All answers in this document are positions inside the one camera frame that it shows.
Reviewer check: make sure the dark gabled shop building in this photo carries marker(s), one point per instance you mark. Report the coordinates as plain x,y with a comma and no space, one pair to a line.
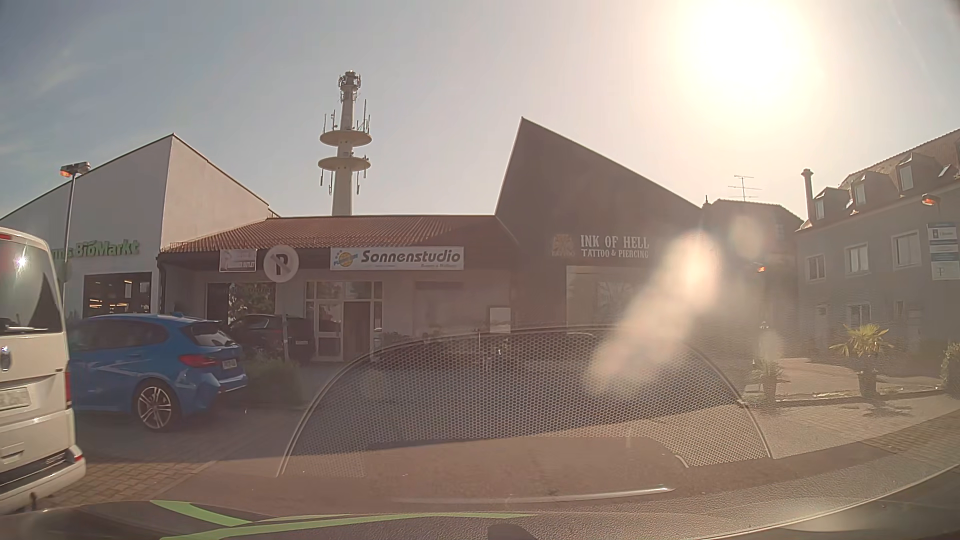
577,225

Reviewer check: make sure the car's own bonnet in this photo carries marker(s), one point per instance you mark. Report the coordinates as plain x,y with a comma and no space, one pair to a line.
480,525

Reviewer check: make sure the low shop building tiled roof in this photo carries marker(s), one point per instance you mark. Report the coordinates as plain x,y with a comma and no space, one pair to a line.
420,300

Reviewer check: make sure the dark parked car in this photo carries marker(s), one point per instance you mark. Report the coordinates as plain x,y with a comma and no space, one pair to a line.
270,335

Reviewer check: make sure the paved forecourt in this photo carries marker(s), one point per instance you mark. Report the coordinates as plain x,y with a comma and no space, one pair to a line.
187,450

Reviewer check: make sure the street lamp post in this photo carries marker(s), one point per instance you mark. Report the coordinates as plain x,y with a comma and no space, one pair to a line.
69,217

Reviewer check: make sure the low bush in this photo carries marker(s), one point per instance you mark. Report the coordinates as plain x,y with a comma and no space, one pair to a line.
271,381

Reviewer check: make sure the white telecommunications tower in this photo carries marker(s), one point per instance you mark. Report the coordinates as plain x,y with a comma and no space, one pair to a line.
345,150

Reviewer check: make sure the white van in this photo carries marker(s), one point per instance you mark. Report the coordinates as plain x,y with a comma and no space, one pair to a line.
30,375

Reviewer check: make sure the building with roof antenna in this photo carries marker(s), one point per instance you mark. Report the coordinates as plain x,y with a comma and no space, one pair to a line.
750,225

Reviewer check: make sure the white gabled market building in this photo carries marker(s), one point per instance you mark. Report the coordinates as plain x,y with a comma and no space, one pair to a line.
127,210

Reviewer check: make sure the sign board with panels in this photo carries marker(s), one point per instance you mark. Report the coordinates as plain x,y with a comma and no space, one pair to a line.
943,251

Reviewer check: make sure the grey asphalt road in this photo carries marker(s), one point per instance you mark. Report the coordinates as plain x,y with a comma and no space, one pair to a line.
525,472

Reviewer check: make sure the round parking sign on post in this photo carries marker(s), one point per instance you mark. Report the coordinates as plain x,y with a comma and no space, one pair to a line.
281,264

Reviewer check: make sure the grey house with dormers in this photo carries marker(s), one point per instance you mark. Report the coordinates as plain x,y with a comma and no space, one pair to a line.
877,262

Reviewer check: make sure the potted palm plant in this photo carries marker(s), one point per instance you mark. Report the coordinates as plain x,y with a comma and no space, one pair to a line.
865,352
768,375

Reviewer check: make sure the blue car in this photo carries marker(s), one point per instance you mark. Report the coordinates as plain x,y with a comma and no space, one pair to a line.
142,360

